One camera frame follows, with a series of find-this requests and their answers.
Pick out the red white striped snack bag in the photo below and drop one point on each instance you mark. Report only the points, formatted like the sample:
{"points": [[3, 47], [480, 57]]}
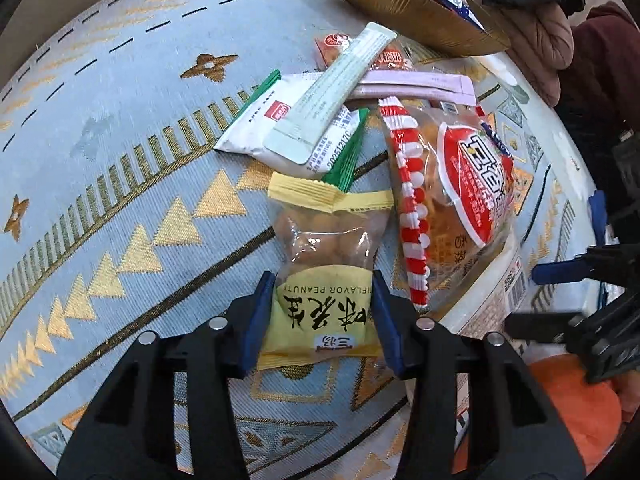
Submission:
{"points": [[450, 185]]}

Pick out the yellow peanut packet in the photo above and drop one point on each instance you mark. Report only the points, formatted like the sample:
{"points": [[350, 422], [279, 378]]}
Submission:
{"points": [[325, 260]]}

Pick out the white packet with green edges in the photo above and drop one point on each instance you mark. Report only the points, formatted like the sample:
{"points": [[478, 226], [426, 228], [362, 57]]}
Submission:
{"points": [[255, 125]]}

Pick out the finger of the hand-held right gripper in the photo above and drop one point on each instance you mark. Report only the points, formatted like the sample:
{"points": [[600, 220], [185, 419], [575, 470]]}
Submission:
{"points": [[598, 212], [550, 272]]}

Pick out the orange cloth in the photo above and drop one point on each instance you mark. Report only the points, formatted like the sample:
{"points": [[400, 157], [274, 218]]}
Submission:
{"points": [[575, 410]]}

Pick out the maroon garment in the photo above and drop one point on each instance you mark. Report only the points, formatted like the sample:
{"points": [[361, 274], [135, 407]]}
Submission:
{"points": [[600, 70]]}

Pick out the pale green stick sachet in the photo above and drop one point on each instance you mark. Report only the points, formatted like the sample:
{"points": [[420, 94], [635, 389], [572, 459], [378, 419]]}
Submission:
{"points": [[325, 95]]}

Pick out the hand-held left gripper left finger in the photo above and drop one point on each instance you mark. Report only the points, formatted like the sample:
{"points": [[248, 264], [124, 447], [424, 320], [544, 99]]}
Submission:
{"points": [[261, 317]]}

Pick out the golden ribbed bowl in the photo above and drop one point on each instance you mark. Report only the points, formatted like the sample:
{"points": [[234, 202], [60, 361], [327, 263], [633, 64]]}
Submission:
{"points": [[400, 5]]}

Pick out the white packet with barcode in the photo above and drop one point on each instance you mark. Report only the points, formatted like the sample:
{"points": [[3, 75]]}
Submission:
{"points": [[492, 300]]}

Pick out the pink stick sachet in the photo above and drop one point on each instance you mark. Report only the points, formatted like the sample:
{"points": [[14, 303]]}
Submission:
{"points": [[420, 87]]}

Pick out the blue patterned tablecloth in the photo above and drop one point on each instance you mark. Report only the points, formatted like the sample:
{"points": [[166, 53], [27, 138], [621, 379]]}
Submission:
{"points": [[150, 185]]}

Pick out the small orange snack packet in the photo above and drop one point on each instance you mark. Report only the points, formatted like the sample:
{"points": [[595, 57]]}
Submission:
{"points": [[332, 47]]}

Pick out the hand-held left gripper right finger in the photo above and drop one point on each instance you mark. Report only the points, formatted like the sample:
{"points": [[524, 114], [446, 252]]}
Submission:
{"points": [[386, 327]]}

